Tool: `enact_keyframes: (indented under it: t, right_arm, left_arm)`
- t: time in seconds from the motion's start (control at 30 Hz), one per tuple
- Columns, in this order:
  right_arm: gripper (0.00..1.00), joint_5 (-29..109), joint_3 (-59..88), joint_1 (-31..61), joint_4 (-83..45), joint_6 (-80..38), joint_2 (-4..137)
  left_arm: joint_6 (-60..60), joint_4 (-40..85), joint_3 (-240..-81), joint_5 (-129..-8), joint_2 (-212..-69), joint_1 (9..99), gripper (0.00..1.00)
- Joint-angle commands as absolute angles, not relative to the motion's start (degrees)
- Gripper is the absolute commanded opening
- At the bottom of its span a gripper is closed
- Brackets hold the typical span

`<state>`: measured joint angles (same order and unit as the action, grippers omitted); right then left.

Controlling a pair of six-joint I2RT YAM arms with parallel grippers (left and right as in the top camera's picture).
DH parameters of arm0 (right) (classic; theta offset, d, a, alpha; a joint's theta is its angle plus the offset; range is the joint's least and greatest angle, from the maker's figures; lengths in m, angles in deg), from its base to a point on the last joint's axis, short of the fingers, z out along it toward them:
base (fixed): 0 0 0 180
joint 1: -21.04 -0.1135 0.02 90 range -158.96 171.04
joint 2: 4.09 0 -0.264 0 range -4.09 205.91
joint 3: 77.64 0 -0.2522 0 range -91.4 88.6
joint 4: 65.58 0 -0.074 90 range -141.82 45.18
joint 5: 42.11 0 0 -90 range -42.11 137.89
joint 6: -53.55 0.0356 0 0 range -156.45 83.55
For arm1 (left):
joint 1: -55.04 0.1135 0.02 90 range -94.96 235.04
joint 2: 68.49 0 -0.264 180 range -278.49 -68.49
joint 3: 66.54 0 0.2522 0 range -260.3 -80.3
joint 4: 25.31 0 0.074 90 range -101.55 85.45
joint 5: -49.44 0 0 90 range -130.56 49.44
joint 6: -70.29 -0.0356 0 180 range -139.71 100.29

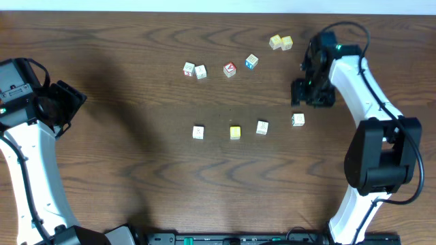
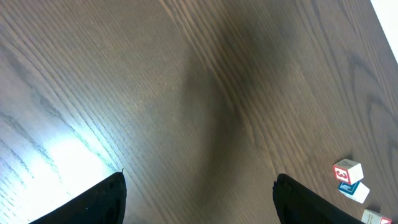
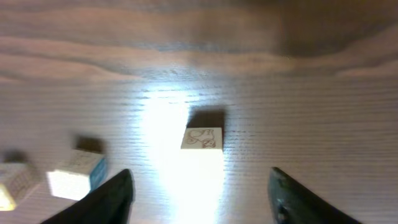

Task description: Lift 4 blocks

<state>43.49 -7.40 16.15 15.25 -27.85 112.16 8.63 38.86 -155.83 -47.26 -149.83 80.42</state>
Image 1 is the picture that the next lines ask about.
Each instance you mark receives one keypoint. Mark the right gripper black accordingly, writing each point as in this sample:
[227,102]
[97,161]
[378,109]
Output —
[299,92]

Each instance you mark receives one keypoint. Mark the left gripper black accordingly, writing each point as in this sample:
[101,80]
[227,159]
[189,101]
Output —
[69,99]

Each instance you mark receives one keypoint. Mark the green sided white block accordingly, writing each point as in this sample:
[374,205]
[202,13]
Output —
[298,119]

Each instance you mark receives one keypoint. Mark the white block with figure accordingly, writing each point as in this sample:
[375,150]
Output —
[262,127]

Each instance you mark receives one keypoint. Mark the yellow block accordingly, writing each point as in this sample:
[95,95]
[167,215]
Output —
[286,43]
[275,42]
[235,132]

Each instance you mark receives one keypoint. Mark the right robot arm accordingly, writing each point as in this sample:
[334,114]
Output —
[384,151]

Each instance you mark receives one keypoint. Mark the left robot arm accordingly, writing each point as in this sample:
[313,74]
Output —
[34,115]

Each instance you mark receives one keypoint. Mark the blue sided picture block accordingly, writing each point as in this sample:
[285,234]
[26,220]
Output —
[251,61]

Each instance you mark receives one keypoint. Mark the red letter A block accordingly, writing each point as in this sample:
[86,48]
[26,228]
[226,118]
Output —
[229,69]

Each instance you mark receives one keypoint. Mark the white block blue side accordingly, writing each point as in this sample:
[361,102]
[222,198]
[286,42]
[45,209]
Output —
[200,71]

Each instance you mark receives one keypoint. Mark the white block front left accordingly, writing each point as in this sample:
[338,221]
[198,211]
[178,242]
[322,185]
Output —
[198,132]

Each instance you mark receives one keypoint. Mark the white block red number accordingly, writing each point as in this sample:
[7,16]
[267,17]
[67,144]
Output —
[189,69]

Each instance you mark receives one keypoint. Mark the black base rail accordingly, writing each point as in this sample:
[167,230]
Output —
[236,239]

